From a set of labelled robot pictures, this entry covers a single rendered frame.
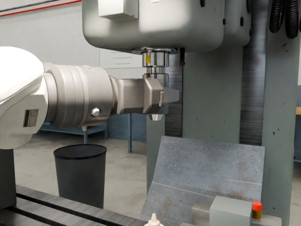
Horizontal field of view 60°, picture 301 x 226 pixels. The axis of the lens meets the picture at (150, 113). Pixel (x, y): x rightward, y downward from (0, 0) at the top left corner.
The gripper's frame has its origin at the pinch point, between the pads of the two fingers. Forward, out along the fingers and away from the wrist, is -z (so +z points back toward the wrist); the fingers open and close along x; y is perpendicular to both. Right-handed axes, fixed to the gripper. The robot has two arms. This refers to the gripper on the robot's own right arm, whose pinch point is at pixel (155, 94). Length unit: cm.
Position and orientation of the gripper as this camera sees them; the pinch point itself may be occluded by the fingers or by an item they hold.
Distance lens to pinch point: 46.6
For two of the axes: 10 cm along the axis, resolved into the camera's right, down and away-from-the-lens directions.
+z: -8.0, 0.6, -6.0
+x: -6.0, -1.0, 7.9
